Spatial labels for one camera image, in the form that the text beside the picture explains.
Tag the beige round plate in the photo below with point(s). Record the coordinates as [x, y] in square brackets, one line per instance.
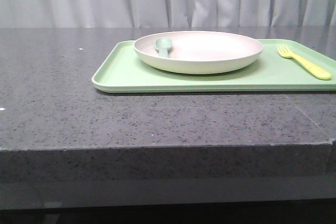
[200, 52]

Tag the yellow plastic fork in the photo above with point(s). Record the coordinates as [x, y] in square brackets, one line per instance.
[309, 66]

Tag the light green serving tray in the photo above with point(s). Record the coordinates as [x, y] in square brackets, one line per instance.
[124, 72]

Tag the sage green plastic spoon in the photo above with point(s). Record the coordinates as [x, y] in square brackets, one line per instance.
[163, 45]

